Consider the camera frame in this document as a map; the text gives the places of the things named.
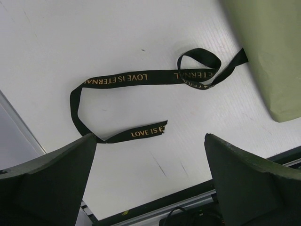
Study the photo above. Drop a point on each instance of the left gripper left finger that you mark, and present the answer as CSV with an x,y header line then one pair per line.
x,y
48,190

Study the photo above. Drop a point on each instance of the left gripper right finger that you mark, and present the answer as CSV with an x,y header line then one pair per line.
x,y
251,190

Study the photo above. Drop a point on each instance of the black gold-lettered ribbon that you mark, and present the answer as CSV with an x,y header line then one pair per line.
x,y
201,79

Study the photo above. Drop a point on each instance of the green and peach wrapping paper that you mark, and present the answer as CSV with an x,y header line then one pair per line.
x,y
270,33

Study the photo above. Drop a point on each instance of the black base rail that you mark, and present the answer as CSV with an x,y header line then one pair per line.
x,y
191,197

